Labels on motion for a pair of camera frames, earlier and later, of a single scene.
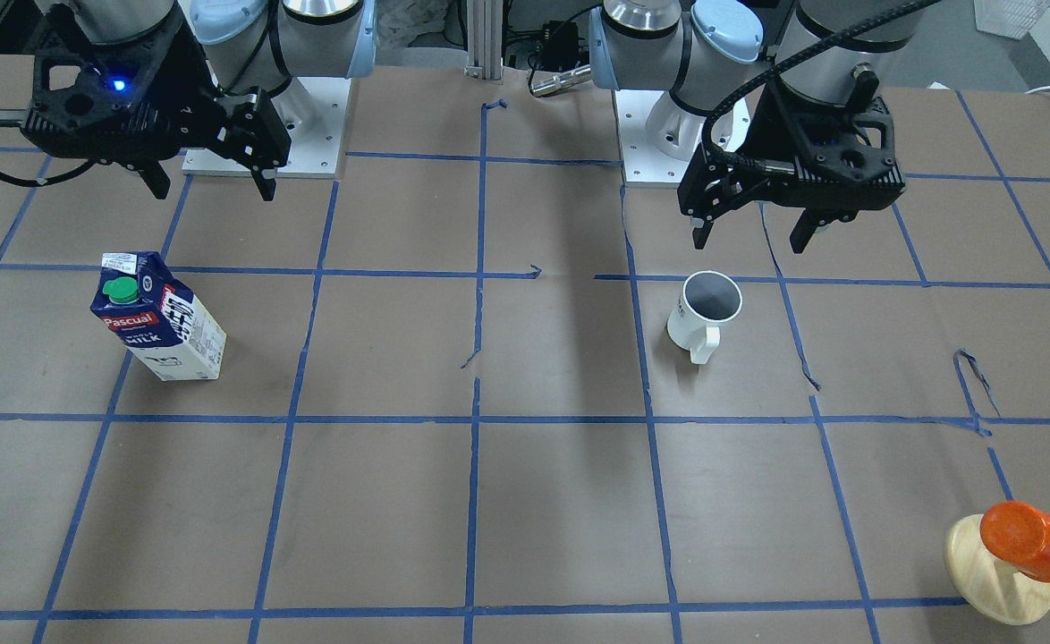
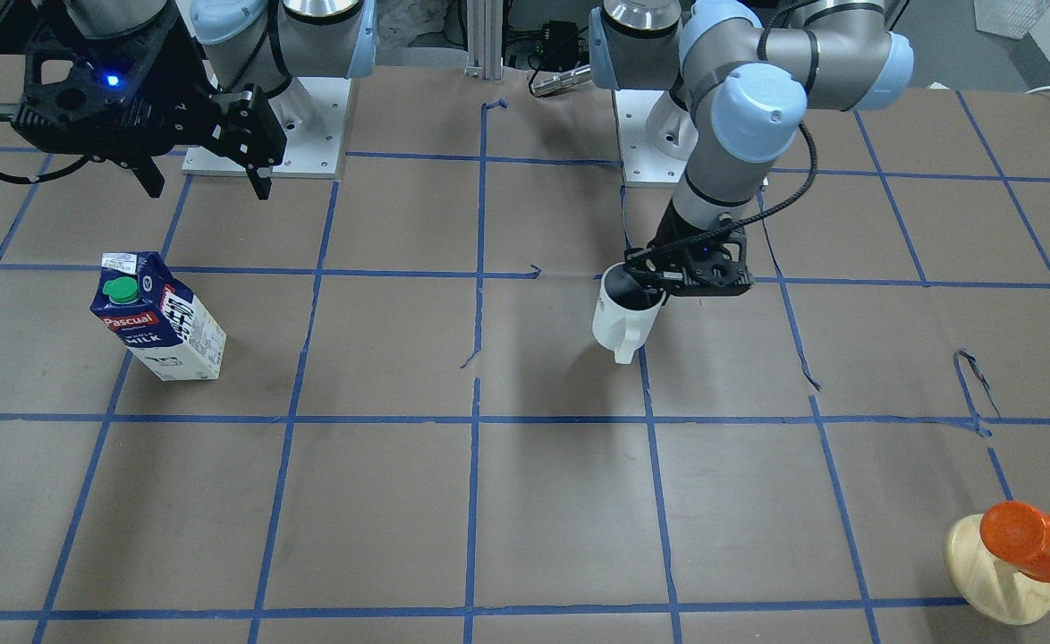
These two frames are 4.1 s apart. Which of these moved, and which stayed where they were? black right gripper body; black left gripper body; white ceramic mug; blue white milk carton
Moved: white ceramic mug; black left gripper body
Stayed: black right gripper body; blue white milk carton
